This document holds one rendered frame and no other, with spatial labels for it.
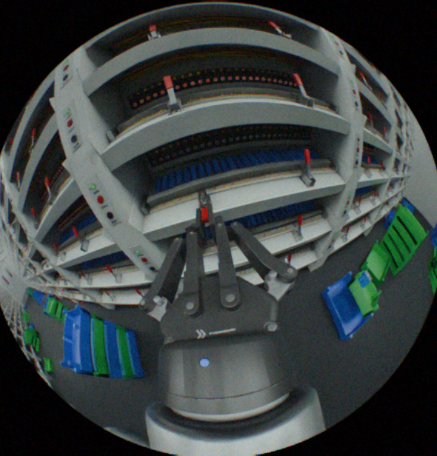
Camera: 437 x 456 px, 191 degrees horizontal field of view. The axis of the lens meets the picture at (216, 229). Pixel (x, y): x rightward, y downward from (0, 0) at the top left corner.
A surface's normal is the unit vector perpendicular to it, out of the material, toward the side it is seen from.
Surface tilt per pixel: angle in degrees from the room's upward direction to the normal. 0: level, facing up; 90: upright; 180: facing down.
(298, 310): 0
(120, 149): 111
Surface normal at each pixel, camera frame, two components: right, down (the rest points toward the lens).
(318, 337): -0.22, -0.74
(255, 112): 0.22, 0.85
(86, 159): 0.15, 0.63
